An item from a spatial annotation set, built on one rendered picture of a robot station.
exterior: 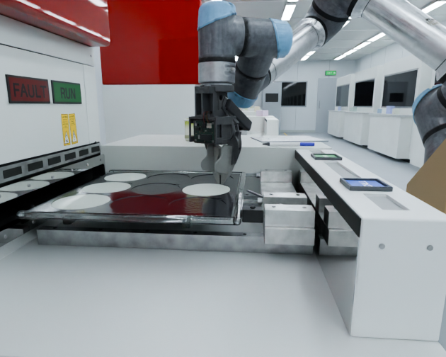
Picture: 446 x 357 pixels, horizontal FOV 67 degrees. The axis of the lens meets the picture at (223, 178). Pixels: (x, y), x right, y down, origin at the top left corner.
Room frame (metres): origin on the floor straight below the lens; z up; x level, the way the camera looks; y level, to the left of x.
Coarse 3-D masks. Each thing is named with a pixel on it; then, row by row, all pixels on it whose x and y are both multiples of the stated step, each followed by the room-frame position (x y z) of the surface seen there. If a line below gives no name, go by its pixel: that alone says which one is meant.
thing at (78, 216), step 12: (24, 216) 0.52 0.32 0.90; (36, 216) 0.52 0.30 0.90; (48, 216) 0.52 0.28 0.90; (60, 216) 0.52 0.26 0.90; (72, 216) 0.51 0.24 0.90; (84, 216) 0.51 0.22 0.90; (96, 216) 0.51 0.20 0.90; (108, 216) 0.51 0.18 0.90; (120, 216) 0.51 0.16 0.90; (132, 216) 0.51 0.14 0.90; (144, 216) 0.50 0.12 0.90; (156, 216) 0.50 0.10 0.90; (168, 216) 0.50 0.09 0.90; (180, 216) 0.50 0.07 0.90; (192, 216) 0.50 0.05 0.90; (204, 216) 0.50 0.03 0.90; (216, 216) 0.50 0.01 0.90; (228, 216) 0.50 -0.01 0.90
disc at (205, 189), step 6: (192, 186) 0.71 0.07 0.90; (198, 186) 0.71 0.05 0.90; (204, 186) 0.71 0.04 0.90; (210, 186) 0.71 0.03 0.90; (216, 186) 0.71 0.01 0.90; (222, 186) 0.70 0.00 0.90; (186, 192) 0.66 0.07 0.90; (192, 192) 0.66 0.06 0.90; (198, 192) 0.66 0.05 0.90; (204, 192) 0.66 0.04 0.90; (210, 192) 0.66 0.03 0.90; (216, 192) 0.66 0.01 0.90; (222, 192) 0.66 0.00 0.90
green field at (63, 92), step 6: (54, 84) 0.72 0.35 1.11; (60, 84) 0.75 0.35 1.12; (66, 84) 0.77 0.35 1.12; (72, 84) 0.80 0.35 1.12; (54, 90) 0.72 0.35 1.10; (60, 90) 0.75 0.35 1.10; (66, 90) 0.77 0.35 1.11; (72, 90) 0.80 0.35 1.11; (78, 90) 0.82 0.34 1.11; (60, 96) 0.74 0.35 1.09; (66, 96) 0.77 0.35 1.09; (72, 96) 0.79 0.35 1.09; (78, 96) 0.82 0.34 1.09
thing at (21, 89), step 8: (16, 80) 0.61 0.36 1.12; (24, 80) 0.63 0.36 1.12; (32, 80) 0.65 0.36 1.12; (16, 88) 0.61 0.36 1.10; (24, 88) 0.63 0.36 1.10; (32, 88) 0.65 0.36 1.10; (40, 88) 0.68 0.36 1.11; (16, 96) 0.61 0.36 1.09; (24, 96) 0.63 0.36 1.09; (32, 96) 0.65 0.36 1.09; (40, 96) 0.67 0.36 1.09; (48, 96) 0.70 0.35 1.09
